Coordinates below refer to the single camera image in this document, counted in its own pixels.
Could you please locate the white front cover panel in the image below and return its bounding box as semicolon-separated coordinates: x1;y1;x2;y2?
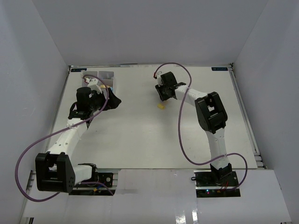
23;169;291;224

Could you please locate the black table logo label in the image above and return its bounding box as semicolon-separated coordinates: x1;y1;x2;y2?
71;68;87;72
211;67;228;71

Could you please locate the aluminium table edge rail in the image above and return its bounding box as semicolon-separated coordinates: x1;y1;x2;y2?
228;63;267;169

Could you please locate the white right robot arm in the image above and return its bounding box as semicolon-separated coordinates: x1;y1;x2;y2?
154;72;232;186

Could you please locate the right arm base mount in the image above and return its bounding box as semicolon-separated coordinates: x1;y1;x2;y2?
191;171;241;198

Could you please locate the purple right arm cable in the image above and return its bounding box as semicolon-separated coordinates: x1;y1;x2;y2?
153;62;248;189

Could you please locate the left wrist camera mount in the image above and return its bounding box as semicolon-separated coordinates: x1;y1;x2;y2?
82;78;102;94

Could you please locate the white left organizer box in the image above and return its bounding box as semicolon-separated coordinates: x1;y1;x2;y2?
80;70;98;87

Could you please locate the white right organizer box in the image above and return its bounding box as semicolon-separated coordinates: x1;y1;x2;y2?
98;70;116;93

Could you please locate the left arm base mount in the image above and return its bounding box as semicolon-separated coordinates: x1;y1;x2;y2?
69;171;117;196

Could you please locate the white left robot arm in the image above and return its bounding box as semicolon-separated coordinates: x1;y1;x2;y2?
35;87;121;193

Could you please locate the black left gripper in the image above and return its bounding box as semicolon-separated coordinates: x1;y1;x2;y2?
89;88;121;112

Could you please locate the yellow highlighter cap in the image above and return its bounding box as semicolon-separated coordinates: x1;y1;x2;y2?
157;104;165;110

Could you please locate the black left table logo label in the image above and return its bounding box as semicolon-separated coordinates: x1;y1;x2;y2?
71;68;87;72

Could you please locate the white organizer box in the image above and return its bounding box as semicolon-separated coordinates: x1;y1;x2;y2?
80;70;98;87
98;70;116;93

